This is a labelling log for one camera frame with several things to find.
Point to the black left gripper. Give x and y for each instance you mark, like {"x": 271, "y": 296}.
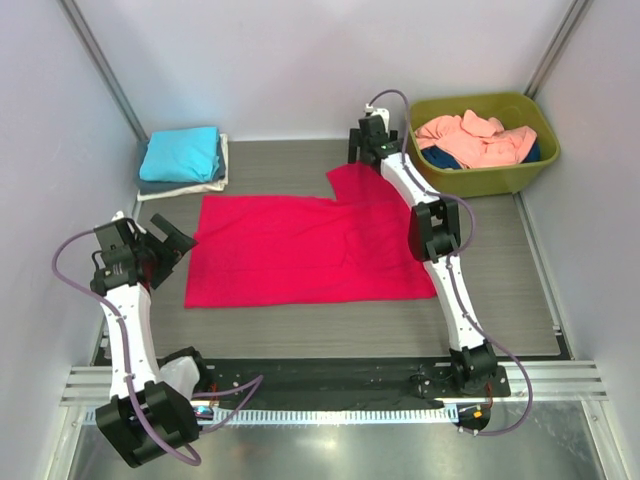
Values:
{"x": 158, "y": 249}

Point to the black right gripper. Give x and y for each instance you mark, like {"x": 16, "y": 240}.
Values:
{"x": 368, "y": 138}

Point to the red t shirt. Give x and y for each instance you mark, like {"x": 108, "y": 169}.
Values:
{"x": 264, "y": 250}

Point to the olive green plastic bin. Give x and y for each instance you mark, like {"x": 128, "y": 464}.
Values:
{"x": 513, "y": 110}

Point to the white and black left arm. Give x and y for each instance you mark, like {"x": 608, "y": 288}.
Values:
{"x": 148, "y": 413}

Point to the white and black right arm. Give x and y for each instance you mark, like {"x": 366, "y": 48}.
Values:
{"x": 434, "y": 241}

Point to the dark blue t shirt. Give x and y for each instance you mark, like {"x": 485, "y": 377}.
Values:
{"x": 443, "y": 160}

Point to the folded white t shirt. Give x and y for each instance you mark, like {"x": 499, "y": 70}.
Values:
{"x": 210, "y": 187}

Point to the peach t shirt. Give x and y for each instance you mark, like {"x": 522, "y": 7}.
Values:
{"x": 476, "y": 142}

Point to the folded turquoise t shirt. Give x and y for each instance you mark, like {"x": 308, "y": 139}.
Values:
{"x": 182, "y": 156}

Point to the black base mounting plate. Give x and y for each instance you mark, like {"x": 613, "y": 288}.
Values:
{"x": 349, "y": 384}

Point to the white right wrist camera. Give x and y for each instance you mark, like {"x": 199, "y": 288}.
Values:
{"x": 371, "y": 110}

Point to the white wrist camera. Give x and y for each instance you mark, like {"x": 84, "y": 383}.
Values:
{"x": 118, "y": 217}
{"x": 371, "y": 110}

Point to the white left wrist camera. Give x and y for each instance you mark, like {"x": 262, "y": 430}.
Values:
{"x": 118, "y": 217}

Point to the aluminium front rail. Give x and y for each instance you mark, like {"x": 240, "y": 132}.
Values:
{"x": 550, "y": 381}

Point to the white slotted cable duct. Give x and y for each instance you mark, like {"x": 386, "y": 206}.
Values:
{"x": 446, "y": 415}

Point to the right aluminium frame post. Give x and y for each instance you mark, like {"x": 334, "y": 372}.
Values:
{"x": 561, "y": 38}

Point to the aluminium frame post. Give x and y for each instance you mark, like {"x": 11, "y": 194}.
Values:
{"x": 561, "y": 38}
{"x": 83, "y": 31}

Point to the left aluminium frame post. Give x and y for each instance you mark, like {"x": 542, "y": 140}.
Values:
{"x": 83, "y": 31}

